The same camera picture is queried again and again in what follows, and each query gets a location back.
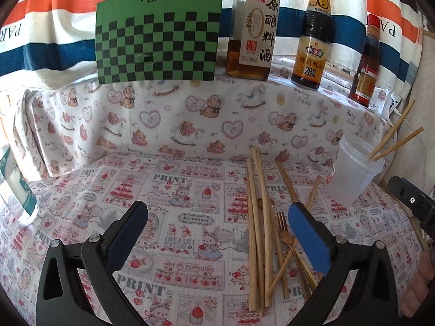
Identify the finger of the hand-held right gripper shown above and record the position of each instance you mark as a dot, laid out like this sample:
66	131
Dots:
413	200

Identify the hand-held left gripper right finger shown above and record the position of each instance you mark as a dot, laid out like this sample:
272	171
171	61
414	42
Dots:
311	241

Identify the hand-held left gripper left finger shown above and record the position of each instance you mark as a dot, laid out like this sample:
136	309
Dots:
127	234

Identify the golden spoon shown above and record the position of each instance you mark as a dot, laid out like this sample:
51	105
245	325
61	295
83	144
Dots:
259	203

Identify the clear plastic cup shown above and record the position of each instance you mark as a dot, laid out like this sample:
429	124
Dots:
350	176

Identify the person's right hand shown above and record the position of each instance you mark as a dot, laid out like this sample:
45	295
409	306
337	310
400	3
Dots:
423	285

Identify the wood-look board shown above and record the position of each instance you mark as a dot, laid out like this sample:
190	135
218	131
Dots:
421	91

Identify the clear spray bottle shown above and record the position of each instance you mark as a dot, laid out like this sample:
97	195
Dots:
20	190

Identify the small red-capped sauce bottle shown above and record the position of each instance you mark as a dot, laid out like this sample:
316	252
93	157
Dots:
365	74

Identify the dark oyster sauce bottle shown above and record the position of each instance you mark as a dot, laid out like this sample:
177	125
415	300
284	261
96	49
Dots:
312	40

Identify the green checkered box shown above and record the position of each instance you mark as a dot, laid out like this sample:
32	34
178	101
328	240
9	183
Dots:
159	40

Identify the striped cloth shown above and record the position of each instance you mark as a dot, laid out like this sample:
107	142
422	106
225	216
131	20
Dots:
68	23

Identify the clear cooking wine bottle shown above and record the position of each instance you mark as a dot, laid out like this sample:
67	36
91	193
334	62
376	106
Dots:
253	23

